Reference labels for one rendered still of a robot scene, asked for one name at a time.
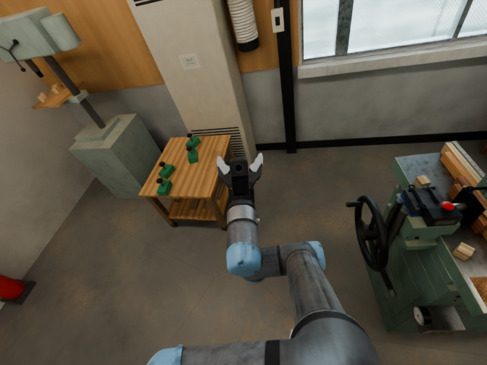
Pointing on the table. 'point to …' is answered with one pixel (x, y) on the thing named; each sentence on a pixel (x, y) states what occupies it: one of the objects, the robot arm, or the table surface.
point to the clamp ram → (468, 206)
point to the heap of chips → (480, 287)
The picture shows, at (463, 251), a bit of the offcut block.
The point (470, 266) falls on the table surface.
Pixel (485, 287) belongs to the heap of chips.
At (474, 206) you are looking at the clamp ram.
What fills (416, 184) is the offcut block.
